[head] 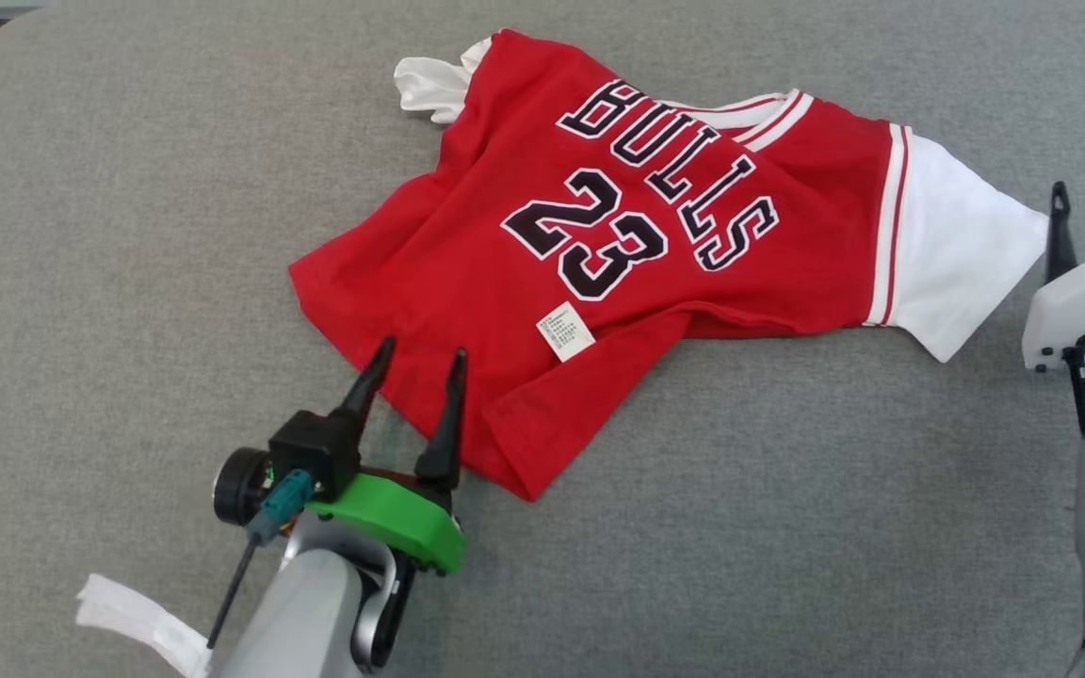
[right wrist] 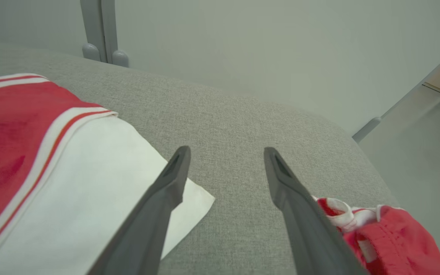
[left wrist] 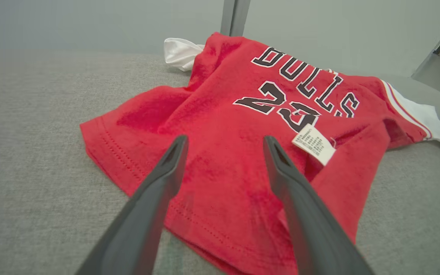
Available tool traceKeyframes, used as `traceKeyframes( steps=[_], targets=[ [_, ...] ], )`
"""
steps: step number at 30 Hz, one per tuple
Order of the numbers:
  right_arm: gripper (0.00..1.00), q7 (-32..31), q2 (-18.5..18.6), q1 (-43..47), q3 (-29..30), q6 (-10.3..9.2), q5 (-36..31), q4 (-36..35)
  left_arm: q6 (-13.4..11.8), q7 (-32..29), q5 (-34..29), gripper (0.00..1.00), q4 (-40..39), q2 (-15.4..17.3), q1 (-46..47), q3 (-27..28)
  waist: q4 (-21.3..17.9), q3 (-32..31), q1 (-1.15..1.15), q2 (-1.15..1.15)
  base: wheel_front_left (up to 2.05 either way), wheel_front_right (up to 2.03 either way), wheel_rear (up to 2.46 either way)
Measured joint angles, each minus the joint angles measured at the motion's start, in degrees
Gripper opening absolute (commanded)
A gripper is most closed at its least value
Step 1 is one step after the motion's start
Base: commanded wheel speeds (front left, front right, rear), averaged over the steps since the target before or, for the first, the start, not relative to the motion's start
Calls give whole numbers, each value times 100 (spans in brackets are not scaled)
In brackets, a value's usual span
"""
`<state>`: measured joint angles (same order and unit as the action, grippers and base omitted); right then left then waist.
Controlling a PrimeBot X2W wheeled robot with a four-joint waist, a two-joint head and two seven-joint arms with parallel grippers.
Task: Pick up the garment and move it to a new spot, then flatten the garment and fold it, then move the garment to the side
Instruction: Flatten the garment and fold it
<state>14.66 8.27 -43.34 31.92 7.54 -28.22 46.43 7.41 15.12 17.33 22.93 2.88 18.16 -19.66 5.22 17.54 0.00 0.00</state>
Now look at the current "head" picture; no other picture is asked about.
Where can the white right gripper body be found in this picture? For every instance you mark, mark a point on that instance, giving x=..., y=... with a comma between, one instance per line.
x=1070, y=306

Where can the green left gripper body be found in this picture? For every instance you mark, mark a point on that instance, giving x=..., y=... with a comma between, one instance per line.
x=401, y=513

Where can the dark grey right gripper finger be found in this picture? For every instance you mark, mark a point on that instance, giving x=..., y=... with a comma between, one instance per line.
x=1060, y=235

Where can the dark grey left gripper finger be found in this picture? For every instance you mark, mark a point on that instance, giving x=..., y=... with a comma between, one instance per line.
x=364, y=391
x=446, y=433

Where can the red Bulls jersey white sleeves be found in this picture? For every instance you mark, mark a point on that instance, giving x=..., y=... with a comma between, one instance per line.
x=505, y=282

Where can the black left gripper round motor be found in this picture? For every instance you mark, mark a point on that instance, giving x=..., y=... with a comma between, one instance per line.
x=239, y=485

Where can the grey fabric sofa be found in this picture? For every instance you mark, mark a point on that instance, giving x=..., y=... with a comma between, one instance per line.
x=128, y=282

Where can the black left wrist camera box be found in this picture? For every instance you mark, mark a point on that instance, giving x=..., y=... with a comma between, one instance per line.
x=316, y=452

